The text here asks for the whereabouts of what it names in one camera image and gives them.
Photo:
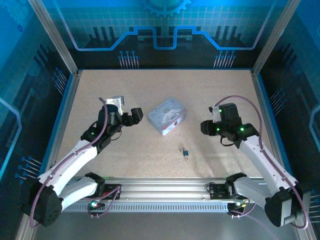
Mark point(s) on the aluminium frame post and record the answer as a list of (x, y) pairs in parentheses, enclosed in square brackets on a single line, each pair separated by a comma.
[(275, 37), (55, 37)]

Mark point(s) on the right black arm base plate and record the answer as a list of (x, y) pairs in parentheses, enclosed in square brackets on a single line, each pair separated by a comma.
[(217, 191)]

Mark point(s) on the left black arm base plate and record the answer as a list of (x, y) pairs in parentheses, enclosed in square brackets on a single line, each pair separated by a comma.
[(111, 191)]

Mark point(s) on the small blue padlock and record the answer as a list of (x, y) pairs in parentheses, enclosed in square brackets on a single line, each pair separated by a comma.
[(185, 153)]

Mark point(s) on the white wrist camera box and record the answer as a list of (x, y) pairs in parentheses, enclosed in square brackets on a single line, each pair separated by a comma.
[(116, 102), (214, 113)]

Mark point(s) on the aluminium mounting rail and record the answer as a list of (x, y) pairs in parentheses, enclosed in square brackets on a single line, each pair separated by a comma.
[(162, 187)]

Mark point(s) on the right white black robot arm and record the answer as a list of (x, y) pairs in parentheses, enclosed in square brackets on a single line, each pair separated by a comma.
[(262, 160)]

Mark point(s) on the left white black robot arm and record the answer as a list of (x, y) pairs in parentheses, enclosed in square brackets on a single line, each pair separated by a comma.
[(72, 160)]

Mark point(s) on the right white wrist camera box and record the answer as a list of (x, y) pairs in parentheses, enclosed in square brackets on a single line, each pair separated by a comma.
[(214, 113)]

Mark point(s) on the small controller board with LEDs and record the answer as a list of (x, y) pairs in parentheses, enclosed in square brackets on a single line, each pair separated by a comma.
[(96, 205), (237, 205)]

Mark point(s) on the blue printed circuit backdrop panel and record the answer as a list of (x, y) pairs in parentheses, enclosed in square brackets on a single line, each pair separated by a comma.
[(160, 32)]

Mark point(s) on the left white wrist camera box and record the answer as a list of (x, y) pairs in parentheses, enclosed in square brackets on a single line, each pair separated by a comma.
[(116, 102)]

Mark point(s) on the aluminium table side rail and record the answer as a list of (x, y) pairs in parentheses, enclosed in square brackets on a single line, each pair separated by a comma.
[(63, 117), (265, 107)]

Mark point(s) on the pastel cartoon tin box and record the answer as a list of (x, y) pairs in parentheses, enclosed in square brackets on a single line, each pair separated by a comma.
[(166, 116)]

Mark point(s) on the grey metal shelf plate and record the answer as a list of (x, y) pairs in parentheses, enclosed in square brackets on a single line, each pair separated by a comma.
[(162, 227)]

